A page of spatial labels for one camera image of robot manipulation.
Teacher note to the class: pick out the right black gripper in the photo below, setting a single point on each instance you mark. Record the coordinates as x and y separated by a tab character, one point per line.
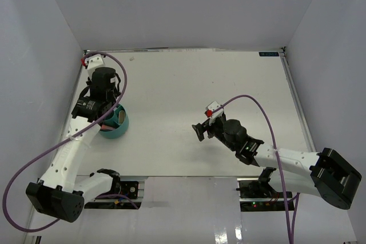
201	128

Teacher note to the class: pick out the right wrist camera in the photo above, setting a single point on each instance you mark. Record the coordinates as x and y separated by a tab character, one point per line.
213	111

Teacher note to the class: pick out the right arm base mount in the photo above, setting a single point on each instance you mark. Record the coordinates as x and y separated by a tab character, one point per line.
257	197

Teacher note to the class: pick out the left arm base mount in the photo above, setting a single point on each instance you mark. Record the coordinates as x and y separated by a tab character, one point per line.
129	197

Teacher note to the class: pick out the blue cap spray bottle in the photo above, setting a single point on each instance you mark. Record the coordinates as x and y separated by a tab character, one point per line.
121	116

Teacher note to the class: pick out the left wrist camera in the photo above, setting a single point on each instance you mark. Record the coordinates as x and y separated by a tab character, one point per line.
92	63

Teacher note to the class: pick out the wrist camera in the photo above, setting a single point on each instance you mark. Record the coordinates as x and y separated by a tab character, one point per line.
213	111
92	63

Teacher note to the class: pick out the right blue corner label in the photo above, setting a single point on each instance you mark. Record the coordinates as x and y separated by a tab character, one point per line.
268	54

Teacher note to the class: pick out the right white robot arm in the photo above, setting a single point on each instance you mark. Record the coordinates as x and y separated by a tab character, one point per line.
324	174

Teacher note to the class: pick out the teal round desk organizer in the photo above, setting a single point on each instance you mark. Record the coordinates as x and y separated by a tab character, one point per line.
112	120

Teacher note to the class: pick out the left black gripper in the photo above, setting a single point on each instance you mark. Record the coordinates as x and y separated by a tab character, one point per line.
117	93

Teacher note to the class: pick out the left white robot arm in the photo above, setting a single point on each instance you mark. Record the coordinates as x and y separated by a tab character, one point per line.
54	194

